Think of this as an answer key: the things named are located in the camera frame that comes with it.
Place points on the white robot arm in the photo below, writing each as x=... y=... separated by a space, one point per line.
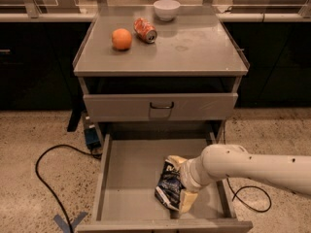
x=218 y=162

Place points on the open middle drawer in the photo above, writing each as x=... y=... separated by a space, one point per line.
x=125 y=195

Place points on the blue power box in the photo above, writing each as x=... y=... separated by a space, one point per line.
x=91 y=137

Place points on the blue chip bag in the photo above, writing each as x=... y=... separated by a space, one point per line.
x=169 y=187

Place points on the grey drawer cabinet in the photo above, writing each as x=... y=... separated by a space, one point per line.
x=192 y=53

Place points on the black drawer handle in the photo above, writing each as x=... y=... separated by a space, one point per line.
x=162 y=107

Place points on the dark back counter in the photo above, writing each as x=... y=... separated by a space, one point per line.
x=37 y=63

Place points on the orange soda can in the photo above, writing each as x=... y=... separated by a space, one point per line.
x=145 y=30

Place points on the closed top drawer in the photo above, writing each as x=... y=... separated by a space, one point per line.
x=147 y=107

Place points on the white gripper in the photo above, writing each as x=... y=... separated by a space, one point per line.
x=187 y=176

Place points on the blue tape cross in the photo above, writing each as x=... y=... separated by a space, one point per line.
x=69 y=226

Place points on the white bowl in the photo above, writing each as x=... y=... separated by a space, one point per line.
x=166 y=10

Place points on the orange fruit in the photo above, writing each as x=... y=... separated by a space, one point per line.
x=121 y=39

